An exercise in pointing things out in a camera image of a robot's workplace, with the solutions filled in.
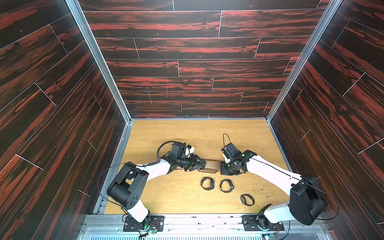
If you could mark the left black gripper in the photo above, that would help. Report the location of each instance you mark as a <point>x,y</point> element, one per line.
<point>192,163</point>

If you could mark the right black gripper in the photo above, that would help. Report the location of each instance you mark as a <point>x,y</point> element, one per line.
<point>227,167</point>

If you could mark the wooden watch stand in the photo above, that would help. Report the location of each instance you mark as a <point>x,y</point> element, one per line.
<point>211,167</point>

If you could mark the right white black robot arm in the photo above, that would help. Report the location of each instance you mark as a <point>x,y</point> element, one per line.
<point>306,201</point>

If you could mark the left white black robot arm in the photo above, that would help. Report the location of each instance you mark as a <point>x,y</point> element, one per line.
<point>128,185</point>

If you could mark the chunky black watch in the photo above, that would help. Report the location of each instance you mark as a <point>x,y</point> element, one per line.
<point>207,183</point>

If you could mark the thin black band watch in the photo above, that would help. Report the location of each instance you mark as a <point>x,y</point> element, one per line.
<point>247,200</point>

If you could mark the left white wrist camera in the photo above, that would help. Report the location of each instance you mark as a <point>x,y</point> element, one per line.
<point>188,150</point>

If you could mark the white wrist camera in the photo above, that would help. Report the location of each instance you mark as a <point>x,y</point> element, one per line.
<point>188,150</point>
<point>224,150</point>

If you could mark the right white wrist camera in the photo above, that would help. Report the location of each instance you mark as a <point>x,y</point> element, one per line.
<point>224,150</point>

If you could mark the black watch with strap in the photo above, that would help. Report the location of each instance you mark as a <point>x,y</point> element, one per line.
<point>226,186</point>

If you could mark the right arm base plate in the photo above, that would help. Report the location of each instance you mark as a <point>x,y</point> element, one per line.
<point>255,223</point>

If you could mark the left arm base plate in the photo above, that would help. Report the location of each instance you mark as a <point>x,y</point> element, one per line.
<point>151,224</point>

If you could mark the aluminium front rail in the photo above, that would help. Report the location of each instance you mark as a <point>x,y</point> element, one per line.
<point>198,227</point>

